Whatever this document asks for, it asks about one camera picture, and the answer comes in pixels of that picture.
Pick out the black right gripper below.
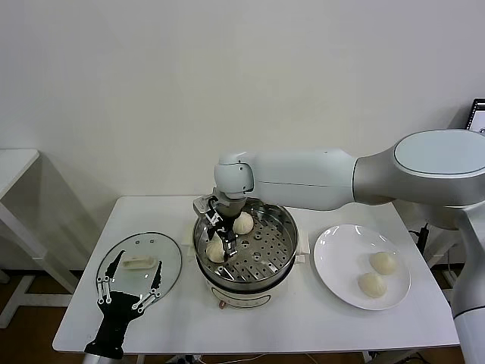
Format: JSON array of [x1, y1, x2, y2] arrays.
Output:
[[205, 214, 239, 262]]

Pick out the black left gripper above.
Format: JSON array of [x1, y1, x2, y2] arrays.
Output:
[[83, 249, 163, 359]]

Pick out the white steamed baozi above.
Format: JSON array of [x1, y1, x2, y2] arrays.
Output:
[[368, 252, 399, 275], [232, 211, 254, 234], [358, 271, 388, 298], [205, 239, 228, 263]]

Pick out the glass lid cream handle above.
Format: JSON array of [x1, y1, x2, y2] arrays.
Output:
[[95, 231, 183, 306]]

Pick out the steel steamer pot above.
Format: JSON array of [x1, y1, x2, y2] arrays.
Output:
[[181, 223, 311, 310]]

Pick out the white round plate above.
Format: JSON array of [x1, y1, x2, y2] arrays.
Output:
[[313, 224, 412, 312]]

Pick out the white empty side table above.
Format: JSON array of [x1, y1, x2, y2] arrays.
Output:
[[0, 148, 80, 329]]

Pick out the white laptop desk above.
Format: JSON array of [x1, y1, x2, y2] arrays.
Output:
[[426, 223, 462, 293]]

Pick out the grey open laptop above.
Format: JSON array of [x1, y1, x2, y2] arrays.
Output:
[[465, 98, 485, 133]]

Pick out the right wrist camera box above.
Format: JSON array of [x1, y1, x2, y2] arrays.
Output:
[[192, 195, 223, 228]]

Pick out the white floor cable bundle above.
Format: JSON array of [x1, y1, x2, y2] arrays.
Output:
[[166, 353, 202, 364]]

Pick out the black cable adapter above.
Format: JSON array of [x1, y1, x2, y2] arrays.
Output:
[[411, 223, 432, 248]]

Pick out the black floor cables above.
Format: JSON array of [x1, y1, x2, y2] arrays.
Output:
[[393, 352, 429, 364]]

